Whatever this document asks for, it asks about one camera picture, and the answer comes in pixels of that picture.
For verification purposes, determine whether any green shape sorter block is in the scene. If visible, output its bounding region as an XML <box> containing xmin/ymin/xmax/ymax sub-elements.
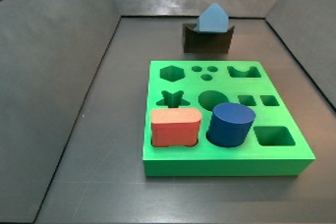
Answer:
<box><xmin>142</xmin><ymin>61</ymin><xmax>314</xmax><ymax>177</ymax></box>

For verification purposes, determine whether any black curved fixture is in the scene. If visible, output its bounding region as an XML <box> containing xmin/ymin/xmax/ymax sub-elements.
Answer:
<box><xmin>182</xmin><ymin>24</ymin><xmax>234</xmax><ymax>54</ymax></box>

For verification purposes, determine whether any blue three prong object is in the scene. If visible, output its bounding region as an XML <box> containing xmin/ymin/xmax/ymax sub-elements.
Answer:
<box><xmin>196</xmin><ymin>3</ymin><xmax>228</xmax><ymax>33</ymax></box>

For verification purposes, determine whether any red rounded block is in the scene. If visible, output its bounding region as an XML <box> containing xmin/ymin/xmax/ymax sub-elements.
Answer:
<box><xmin>149</xmin><ymin>108</ymin><xmax>202</xmax><ymax>147</ymax></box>

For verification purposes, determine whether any dark blue cylinder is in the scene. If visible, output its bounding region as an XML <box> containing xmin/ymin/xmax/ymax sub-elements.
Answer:
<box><xmin>206</xmin><ymin>102</ymin><xmax>256</xmax><ymax>147</ymax></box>

